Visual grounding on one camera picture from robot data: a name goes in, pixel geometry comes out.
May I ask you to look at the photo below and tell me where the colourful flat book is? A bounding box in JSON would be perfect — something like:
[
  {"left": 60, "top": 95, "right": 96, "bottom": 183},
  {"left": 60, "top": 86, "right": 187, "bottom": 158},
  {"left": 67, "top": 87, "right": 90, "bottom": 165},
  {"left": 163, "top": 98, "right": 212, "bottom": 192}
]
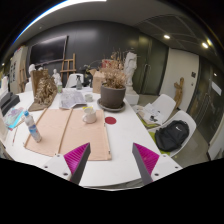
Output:
[{"left": 2, "top": 106, "right": 25, "bottom": 131}]

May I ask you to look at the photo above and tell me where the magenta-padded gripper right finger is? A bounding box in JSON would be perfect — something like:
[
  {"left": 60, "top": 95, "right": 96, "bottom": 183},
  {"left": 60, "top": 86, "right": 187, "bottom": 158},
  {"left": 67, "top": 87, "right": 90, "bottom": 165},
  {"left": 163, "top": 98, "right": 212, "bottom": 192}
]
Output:
[{"left": 131, "top": 142, "right": 184, "bottom": 186}]

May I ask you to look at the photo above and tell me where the dried brown plant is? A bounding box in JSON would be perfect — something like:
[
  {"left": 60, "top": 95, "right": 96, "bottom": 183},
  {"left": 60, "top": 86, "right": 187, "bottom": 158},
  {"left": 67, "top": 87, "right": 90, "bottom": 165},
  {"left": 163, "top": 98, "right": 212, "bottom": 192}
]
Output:
[{"left": 99, "top": 49, "right": 128, "bottom": 90}]

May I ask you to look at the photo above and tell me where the wooden easel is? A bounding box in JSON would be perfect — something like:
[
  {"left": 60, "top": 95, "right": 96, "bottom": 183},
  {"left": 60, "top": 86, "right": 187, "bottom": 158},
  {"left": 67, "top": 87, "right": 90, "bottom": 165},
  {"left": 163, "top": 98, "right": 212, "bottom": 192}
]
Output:
[{"left": 59, "top": 53, "right": 77, "bottom": 83}]

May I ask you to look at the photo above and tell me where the white plastic chair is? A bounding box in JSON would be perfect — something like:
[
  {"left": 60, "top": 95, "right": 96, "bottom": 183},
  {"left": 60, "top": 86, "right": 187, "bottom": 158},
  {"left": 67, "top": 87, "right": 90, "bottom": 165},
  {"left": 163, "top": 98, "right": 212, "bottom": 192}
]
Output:
[
  {"left": 147, "top": 109, "right": 198, "bottom": 158},
  {"left": 132, "top": 93, "right": 177, "bottom": 127},
  {"left": 64, "top": 73, "right": 85, "bottom": 90}
]

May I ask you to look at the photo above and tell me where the tan cardboard sheet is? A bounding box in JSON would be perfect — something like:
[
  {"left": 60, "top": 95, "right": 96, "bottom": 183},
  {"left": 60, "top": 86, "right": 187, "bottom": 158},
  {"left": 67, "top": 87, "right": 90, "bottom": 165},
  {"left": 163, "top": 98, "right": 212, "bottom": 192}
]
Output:
[
  {"left": 57, "top": 109, "right": 113, "bottom": 162},
  {"left": 23, "top": 108, "right": 73, "bottom": 158}
]

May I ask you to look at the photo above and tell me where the white plaster head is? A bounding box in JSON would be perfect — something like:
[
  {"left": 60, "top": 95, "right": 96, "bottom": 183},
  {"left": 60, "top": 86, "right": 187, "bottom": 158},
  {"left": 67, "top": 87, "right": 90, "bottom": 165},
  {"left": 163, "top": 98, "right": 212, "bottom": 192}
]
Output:
[{"left": 27, "top": 63, "right": 37, "bottom": 77}]

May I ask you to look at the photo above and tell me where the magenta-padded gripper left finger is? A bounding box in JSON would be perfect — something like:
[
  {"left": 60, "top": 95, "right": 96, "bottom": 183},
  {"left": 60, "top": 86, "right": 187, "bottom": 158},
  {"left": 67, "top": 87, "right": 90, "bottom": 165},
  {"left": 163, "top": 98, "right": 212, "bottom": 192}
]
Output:
[{"left": 42, "top": 142, "right": 92, "bottom": 186}]

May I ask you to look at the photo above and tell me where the black flat case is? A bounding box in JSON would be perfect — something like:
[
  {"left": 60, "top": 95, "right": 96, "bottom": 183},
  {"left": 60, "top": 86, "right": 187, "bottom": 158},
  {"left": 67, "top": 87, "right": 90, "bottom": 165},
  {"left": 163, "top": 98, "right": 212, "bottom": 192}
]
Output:
[{"left": 0, "top": 91, "right": 21, "bottom": 117}]

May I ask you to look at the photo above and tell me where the clear spray bottle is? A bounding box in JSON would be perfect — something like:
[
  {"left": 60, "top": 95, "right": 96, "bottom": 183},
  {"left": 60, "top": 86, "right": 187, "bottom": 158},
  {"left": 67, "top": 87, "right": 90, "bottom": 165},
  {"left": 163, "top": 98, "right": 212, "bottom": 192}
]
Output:
[{"left": 75, "top": 74, "right": 83, "bottom": 91}]

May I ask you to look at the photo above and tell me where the black wall screen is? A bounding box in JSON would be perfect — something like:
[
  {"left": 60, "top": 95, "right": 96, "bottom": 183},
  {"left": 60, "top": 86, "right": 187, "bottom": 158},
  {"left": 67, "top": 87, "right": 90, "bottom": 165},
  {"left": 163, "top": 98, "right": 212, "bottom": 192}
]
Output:
[{"left": 29, "top": 35, "right": 69, "bottom": 66}]

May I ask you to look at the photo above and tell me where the brown cardboard box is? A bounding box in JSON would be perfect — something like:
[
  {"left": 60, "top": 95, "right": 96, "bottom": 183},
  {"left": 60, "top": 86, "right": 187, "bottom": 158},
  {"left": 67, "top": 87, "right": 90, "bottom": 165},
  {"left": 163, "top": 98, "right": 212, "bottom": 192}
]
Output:
[{"left": 91, "top": 69, "right": 107, "bottom": 95}]

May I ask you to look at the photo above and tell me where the wooden figure sculpture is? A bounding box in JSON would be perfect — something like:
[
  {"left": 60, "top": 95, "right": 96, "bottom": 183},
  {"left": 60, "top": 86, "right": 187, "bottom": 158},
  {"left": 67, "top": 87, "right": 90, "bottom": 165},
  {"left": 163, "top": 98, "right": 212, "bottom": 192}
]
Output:
[{"left": 173, "top": 77, "right": 186, "bottom": 110}]

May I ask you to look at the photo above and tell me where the small white cup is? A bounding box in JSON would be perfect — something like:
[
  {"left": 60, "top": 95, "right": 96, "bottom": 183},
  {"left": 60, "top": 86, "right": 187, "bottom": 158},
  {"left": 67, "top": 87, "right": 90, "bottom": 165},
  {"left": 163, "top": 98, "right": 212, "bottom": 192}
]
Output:
[{"left": 84, "top": 93, "right": 95, "bottom": 103}]

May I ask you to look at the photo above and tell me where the white mug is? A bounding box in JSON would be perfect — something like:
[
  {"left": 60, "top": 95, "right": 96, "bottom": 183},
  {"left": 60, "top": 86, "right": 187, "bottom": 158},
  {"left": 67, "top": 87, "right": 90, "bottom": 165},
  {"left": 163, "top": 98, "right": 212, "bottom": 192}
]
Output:
[{"left": 81, "top": 106, "right": 98, "bottom": 125}]

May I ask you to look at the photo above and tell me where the open printed magazine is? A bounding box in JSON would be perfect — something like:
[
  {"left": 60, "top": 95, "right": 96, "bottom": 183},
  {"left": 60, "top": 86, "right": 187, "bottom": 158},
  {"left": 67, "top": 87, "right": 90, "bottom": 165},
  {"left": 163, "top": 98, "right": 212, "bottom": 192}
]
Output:
[{"left": 58, "top": 88, "right": 88, "bottom": 110}]

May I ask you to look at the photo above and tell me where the black backpack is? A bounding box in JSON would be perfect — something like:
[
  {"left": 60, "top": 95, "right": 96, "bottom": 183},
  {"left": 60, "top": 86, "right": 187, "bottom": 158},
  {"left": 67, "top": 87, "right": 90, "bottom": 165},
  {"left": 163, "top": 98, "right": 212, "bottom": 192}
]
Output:
[{"left": 154, "top": 119, "right": 191, "bottom": 153}]

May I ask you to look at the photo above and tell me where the grey round pot saucer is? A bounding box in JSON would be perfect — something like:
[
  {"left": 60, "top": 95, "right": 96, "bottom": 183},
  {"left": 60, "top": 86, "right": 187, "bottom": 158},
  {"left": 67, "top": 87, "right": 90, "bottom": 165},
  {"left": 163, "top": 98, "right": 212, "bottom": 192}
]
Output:
[{"left": 96, "top": 97, "right": 127, "bottom": 113}]

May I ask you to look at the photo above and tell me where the clear plastic water bottle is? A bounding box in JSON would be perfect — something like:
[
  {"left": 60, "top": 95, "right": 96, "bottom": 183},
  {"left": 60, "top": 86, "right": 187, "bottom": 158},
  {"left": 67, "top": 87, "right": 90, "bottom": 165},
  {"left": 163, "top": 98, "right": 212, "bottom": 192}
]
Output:
[{"left": 23, "top": 110, "right": 43, "bottom": 144}]

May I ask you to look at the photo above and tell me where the grey plant pot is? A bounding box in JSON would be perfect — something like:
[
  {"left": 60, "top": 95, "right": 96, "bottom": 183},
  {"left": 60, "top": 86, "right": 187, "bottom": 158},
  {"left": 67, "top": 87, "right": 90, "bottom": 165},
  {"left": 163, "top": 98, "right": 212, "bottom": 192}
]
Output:
[{"left": 100, "top": 83, "right": 127, "bottom": 109}]

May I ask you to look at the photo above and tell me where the small white plaster bust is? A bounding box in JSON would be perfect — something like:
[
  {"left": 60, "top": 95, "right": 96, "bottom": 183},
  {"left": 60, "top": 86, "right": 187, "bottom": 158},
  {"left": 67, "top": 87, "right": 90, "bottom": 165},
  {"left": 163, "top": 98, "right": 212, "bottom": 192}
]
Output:
[{"left": 51, "top": 68, "right": 64, "bottom": 87}]

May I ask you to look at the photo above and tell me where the tall white plaster statue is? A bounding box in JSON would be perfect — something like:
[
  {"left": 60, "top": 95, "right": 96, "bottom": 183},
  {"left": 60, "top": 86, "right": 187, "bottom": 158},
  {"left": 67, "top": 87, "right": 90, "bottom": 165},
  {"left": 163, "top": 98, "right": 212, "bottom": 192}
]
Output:
[{"left": 122, "top": 49, "right": 141, "bottom": 106}]

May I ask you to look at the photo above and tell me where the stack of loose papers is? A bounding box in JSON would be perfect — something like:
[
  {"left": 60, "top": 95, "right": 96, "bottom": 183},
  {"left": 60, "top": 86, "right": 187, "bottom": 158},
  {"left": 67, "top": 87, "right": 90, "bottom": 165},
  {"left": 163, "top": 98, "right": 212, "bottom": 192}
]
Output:
[{"left": 137, "top": 102, "right": 166, "bottom": 127}]

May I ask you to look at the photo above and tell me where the flat round red coaster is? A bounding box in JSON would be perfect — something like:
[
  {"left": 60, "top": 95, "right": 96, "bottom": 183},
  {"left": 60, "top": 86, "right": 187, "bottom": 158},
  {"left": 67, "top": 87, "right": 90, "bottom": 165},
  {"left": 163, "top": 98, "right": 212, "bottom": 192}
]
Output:
[{"left": 104, "top": 116, "right": 118, "bottom": 126}]

